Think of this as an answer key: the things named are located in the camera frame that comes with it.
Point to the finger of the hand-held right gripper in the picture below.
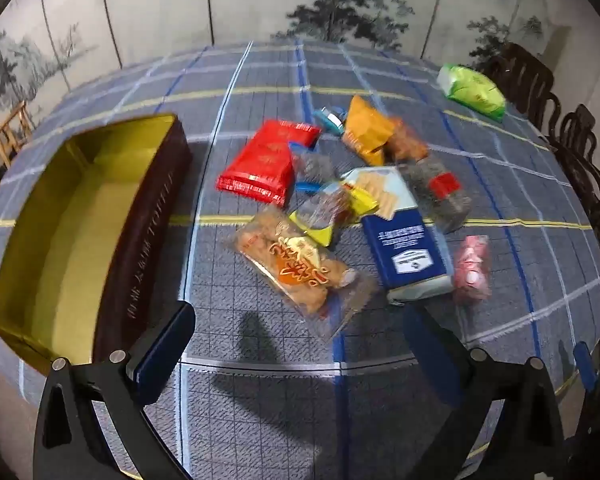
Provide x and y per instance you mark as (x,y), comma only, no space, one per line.
(583,367)

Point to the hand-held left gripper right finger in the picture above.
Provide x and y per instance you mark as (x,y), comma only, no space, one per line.
(432,355)

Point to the brown and gold tin box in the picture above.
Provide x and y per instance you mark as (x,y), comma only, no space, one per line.
(65,240)

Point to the bamboo chair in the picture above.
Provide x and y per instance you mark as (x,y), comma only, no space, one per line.
(7,130)

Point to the clear packet with orange print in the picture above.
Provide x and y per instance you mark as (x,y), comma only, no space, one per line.
(295,265)

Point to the green tissue pack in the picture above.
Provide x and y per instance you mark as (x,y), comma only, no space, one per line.
(472,91)

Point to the dark bar with red label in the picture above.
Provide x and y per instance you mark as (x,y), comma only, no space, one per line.
(445,185)

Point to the blue plaid tablecloth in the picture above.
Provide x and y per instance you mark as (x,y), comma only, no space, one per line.
(130,90)

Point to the painted folding screen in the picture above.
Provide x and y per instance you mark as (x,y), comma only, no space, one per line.
(180,0)

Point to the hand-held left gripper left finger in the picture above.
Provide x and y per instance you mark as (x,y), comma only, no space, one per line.
(162,345)

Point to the small blue candy packet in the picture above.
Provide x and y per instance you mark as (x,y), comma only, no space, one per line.
(307,187)

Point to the clear and yellow snack packet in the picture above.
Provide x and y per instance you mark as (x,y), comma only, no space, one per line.
(325,210)

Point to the blue cracker packet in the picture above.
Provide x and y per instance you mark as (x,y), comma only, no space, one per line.
(405,245)

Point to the orange snack packet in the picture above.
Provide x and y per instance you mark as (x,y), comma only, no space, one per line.
(365,127)

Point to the small teal candy packet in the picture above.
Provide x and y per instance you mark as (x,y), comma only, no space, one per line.
(330,119)

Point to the red snack packet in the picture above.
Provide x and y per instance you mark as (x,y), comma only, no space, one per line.
(265,160)

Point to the pink snack packet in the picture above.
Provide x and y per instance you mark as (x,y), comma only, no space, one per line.
(472,267)

